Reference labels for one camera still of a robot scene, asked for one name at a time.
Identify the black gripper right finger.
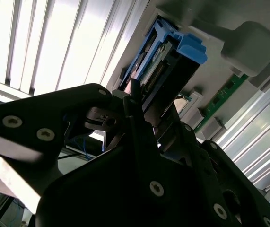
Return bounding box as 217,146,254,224
148,101,270,227

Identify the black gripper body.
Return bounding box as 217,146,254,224
35,144,242,227

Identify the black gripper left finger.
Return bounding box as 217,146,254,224
0,78,164,213

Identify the hard disk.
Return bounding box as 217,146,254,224
119,18,208,126

